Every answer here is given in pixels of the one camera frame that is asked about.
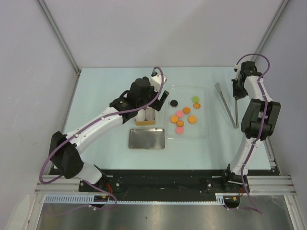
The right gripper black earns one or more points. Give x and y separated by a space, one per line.
237 95

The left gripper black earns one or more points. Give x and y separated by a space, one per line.
157 104

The green sandwich cookie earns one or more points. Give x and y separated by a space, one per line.
195 99

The metal tongs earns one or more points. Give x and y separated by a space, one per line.
234 120

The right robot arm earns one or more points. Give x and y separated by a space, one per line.
258 122

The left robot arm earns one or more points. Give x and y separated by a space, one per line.
66 149

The black sandwich cookie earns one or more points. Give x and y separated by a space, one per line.
173 103

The white paper cup near-right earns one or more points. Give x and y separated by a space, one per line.
149 114

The pink sandwich cookie upper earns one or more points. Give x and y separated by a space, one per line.
180 114

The pink sandwich cookie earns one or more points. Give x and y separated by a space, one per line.
180 130
180 114

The orange round biscuit left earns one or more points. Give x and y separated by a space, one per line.
174 119

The orange round biscuit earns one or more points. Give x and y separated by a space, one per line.
174 119
192 119

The orange flower cookie upper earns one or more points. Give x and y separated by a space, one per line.
186 110

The orange flower cookie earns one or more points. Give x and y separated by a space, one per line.
186 110
180 123

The gold cookie tin box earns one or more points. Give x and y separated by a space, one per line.
145 123

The clear plastic tray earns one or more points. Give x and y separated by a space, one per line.
192 132

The white paper cup near-left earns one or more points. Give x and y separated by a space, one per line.
141 116

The orange flower cookie lower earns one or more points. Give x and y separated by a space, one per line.
180 123

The orange swirl cookie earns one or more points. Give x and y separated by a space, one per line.
197 105

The orange round biscuit right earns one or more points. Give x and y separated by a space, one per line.
192 119

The pink sandwich cookie lower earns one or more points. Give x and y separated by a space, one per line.
180 130

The silver tin lid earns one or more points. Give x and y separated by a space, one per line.
147 139

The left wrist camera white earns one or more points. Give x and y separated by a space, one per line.
156 80

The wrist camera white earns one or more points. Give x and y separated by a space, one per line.
237 70
156 80

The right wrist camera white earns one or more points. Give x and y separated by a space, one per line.
237 70

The aluminium frame rail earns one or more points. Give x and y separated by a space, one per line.
258 186

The right corner frame post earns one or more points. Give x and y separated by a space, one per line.
272 26

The corner frame post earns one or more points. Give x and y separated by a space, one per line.
272 26
58 34

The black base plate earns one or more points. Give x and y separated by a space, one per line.
165 185

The left corner frame post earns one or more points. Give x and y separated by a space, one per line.
58 34

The white slotted cable duct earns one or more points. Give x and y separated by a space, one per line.
99 200

